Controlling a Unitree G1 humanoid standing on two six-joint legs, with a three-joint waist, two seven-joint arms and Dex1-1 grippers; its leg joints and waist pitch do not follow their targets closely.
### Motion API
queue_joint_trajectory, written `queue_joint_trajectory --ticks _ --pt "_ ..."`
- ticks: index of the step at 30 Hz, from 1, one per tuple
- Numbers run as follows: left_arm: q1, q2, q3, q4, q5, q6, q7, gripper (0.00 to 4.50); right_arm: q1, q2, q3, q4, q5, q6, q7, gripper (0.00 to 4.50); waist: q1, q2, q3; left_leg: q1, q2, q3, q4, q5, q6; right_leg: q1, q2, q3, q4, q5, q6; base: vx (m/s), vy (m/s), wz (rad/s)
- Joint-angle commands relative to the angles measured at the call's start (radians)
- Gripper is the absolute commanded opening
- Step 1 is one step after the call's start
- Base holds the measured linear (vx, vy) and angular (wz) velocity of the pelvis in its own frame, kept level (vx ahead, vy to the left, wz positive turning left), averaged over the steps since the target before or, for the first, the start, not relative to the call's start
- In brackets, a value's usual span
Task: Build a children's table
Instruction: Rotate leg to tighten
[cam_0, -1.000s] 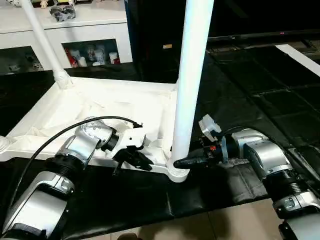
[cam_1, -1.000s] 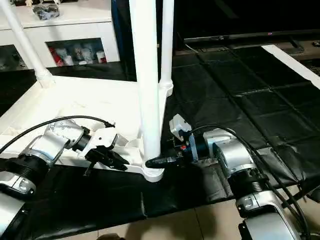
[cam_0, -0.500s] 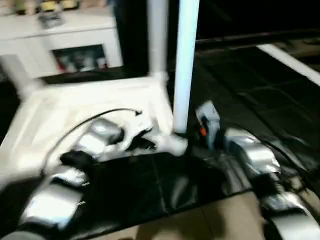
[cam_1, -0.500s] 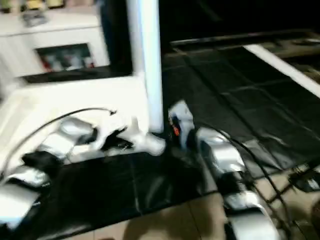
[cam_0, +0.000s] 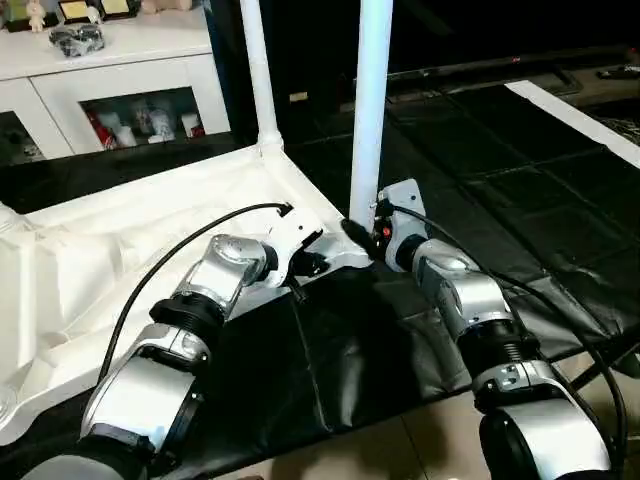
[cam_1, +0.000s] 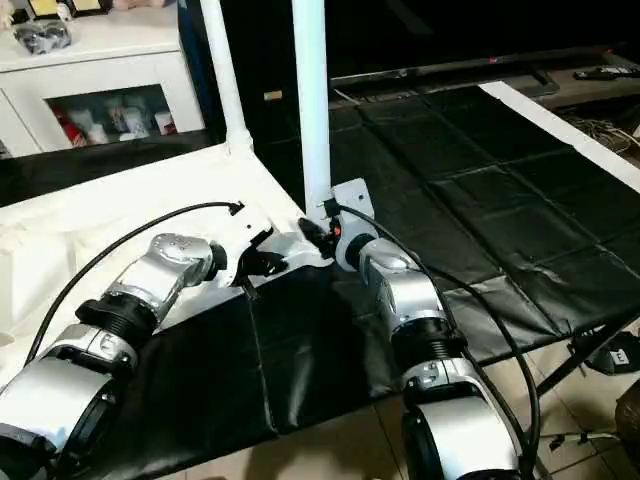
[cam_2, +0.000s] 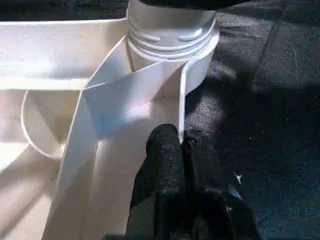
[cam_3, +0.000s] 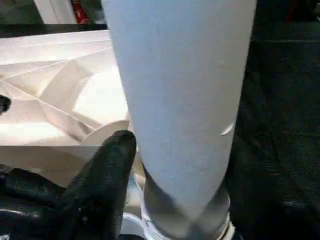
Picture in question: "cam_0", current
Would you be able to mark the white plastic table leg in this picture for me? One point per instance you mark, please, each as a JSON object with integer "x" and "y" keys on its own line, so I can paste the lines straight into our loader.
{"x": 370, "y": 110}
{"x": 260, "y": 70}

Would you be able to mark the white plastic table top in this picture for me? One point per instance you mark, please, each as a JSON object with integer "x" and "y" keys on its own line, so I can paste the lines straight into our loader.
{"x": 90, "y": 260}

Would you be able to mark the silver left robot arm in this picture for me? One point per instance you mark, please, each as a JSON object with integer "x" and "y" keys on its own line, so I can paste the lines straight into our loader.
{"x": 170, "y": 350}

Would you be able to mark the black work mat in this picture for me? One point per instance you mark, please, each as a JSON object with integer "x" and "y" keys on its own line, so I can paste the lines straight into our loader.
{"x": 350, "y": 360}

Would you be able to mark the crumpled black plastic sheet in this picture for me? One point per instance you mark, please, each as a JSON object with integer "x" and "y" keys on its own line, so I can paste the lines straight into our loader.
{"x": 520, "y": 200}

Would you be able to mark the small yellow label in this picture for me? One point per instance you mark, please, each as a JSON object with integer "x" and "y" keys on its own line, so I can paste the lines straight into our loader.
{"x": 299, "y": 97}

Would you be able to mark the dark low furniture silver edge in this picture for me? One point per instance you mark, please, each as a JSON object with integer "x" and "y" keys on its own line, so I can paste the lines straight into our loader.
{"x": 500, "y": 68}

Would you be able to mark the white cabinet with glass doors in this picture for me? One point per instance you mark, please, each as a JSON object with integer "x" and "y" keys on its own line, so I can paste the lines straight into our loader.
{"x": 120, "y": 80}

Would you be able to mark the black remote control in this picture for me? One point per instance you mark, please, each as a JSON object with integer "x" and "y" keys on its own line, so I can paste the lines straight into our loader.
{"x": 620, "y": 73}

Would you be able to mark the grey bundle of small items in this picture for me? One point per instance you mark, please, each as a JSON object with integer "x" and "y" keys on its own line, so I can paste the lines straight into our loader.
{"x": 77, "y": 38}

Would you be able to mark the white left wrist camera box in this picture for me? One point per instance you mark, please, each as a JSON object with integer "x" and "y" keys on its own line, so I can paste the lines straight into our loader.
{"x": 295, "y": 232}

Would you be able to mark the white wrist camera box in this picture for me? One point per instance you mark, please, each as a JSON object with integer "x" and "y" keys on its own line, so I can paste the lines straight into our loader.
{"x": 400, "y": 205}
{"x": 295, "y": 232}

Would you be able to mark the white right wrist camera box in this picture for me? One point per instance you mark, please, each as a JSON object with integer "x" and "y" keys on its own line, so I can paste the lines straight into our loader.
{"x": 400, "y": 205}

